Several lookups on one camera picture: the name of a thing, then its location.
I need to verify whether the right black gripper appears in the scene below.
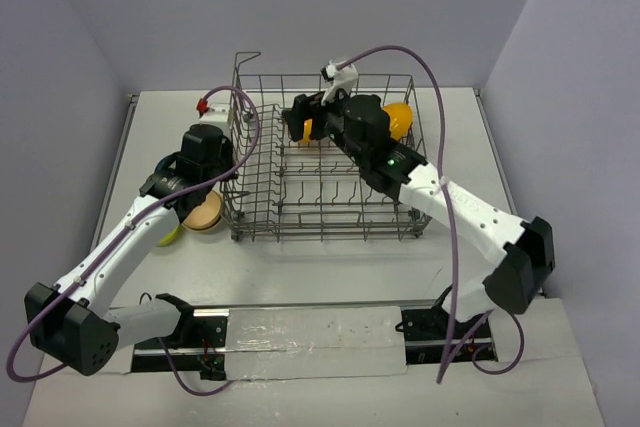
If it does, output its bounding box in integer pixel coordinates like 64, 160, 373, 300
282, 82, 367, 166

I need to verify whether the small orange plastic bowl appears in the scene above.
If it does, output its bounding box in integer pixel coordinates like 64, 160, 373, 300
297, 119, 313, 145

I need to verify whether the large orange plastic bowl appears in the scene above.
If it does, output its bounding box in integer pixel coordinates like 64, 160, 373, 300
382, 102, 413, 141

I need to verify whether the blue floral ceramic bowl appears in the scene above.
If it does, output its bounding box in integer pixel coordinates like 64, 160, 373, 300
154, 154, 175, 174

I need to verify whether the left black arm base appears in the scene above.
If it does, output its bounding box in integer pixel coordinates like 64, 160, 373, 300
131, 308, 229, 381

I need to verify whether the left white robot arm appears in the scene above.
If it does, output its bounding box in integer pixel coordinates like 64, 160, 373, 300
24, 123, 234, 376

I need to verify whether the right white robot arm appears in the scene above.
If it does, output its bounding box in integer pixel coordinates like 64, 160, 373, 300
282, 92, 555, 338

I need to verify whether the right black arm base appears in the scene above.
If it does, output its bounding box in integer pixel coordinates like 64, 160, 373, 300
395, 289, 495, 365

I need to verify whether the tan ceramic bowl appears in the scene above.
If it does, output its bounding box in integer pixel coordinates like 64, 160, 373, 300
182, 190, 223, 232

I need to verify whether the lime green plastic bowl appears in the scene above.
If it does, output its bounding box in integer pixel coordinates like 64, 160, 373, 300
156, 225, 181, 247

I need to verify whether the clear plastic tape sheet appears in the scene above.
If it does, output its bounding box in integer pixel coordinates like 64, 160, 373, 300
225, 306, 407, 381

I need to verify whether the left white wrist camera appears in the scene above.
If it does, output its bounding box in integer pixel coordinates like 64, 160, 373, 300
199, 103, 232, 137

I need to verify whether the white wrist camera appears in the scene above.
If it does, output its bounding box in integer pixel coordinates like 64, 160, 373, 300
321, 59, 359, 105
199, 103, 232, 137

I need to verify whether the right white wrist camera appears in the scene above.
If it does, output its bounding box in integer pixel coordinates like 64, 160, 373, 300
321, 59, 359, 105

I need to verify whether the grey wire dish rack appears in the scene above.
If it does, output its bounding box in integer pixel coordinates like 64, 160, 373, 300
219, 51, 430, 242

